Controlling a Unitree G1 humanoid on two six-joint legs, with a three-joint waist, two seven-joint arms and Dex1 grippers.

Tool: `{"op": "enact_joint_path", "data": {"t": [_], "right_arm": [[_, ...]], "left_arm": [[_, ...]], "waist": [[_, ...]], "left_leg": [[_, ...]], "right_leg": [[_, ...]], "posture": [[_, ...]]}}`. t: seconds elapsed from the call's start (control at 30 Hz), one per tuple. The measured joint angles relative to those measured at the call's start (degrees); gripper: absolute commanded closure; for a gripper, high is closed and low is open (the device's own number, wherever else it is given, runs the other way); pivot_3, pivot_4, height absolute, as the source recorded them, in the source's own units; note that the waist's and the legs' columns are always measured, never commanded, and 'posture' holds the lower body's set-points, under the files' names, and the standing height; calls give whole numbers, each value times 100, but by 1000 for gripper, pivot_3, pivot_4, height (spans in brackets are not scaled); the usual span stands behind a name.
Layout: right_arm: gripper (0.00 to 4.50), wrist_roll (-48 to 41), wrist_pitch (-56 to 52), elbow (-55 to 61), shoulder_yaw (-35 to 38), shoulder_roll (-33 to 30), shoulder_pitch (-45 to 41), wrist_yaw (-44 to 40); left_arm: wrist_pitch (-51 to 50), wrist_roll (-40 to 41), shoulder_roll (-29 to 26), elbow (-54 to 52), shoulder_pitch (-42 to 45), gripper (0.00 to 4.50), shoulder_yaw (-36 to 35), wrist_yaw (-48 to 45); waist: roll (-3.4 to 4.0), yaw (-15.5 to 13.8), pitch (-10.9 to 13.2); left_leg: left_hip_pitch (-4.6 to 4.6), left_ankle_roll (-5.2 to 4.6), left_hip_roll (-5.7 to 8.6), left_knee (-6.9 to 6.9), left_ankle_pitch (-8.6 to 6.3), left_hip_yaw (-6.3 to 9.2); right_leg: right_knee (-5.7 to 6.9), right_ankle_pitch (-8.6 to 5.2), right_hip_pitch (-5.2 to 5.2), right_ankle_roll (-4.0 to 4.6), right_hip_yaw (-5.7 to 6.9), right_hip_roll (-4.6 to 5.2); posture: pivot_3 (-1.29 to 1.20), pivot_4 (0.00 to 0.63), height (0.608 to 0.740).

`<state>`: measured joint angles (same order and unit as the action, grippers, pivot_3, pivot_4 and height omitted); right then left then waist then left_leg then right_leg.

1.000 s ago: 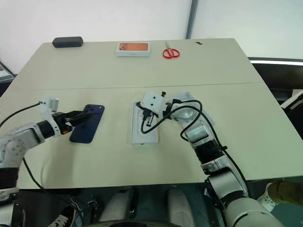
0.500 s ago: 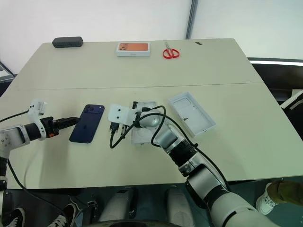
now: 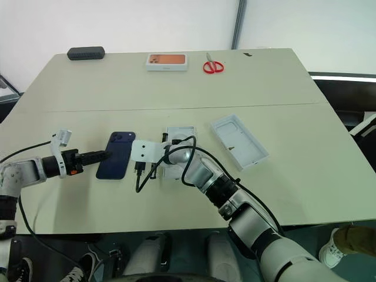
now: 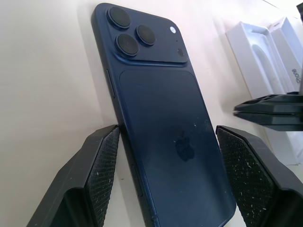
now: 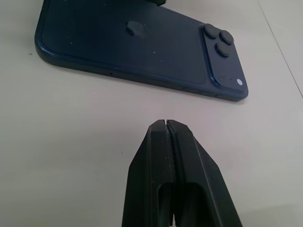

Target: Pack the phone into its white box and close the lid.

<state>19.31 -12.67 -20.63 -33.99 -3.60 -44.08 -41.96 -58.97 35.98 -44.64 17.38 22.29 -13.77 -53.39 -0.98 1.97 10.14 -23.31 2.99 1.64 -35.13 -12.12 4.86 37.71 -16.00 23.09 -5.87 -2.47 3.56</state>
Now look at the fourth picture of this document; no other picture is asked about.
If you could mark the white phone box lid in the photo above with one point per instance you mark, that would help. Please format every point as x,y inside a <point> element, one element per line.
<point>291,42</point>

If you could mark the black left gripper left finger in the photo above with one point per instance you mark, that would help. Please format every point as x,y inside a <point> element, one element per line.
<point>78,179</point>

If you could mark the white phone box base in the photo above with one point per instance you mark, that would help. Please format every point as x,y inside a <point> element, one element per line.
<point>241,47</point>

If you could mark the dark blue smartphone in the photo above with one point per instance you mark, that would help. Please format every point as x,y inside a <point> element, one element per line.
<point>154,106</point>

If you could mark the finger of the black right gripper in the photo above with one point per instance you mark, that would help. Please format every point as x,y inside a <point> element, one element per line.
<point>281,121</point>
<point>277,105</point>

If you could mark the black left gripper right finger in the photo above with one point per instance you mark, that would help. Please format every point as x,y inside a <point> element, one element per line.
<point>260,179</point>

